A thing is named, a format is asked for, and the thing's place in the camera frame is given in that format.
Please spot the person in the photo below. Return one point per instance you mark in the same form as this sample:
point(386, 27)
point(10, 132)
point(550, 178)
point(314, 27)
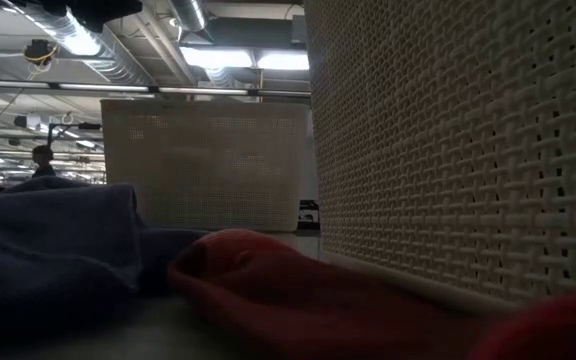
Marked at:
point(43, 160)

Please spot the white perforated plastic basket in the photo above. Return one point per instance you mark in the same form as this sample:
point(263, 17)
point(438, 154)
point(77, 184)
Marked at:
point(443, 150)
point(203, 165)

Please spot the dark red sock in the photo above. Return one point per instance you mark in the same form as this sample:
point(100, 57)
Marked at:
point(293, 290)

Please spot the long horizontal light bar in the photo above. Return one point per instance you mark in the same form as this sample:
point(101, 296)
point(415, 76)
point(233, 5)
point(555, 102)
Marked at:
point(103, 87)

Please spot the narrow silver ventilation duct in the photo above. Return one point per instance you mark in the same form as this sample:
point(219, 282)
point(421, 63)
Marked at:
point(188, 12)

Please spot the wide silver ventilation duct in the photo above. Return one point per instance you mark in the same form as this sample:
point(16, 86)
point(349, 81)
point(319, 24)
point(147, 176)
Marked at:
point(93, 55)

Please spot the bright ceiling light panel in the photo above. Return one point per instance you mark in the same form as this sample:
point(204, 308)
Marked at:
point(215, 57)
point(283, 61)

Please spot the purple garment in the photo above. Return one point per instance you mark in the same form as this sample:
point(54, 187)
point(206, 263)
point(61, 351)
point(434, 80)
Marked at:
point(43, 240)

